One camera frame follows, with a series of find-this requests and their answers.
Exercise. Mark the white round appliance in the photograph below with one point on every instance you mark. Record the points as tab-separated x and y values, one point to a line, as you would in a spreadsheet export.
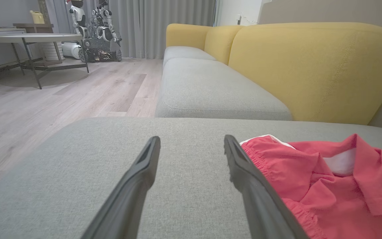
71	50

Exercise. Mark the grey pleated curtain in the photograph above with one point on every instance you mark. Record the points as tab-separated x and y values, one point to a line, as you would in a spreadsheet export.
164	26

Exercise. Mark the yellow watering can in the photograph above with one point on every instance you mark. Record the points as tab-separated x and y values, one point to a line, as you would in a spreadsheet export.
37	17

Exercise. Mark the black wheeled robot base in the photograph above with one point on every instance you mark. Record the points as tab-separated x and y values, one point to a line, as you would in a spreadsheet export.
99	49

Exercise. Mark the brown wooden side table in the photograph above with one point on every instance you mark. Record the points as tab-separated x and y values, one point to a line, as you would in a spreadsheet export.
33	25

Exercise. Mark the yellow sofa armrest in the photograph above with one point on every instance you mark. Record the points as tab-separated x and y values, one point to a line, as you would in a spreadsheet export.
186	35

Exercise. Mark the round white coffee table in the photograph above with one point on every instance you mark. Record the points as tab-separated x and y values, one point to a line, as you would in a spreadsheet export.
35	37

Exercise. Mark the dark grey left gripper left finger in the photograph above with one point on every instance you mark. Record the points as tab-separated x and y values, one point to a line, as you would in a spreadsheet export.
128	192

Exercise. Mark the grey sofa seat cushion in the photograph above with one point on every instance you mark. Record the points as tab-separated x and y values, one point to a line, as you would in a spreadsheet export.
184	53
211	89

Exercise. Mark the white black humanoid robot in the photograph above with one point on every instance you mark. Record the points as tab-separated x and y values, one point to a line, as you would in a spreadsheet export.
106	20

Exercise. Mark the white ribbed planter pot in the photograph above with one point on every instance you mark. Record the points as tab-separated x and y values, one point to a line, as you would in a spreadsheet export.
51	51

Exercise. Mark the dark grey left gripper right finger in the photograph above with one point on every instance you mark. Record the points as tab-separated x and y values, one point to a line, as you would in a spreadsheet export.
260	202

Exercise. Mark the red shorts white trim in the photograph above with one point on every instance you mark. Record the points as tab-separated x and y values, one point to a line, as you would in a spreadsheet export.
337	199

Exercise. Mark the yellow sofa backrest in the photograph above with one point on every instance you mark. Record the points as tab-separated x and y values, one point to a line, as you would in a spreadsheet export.
317	73
221	43

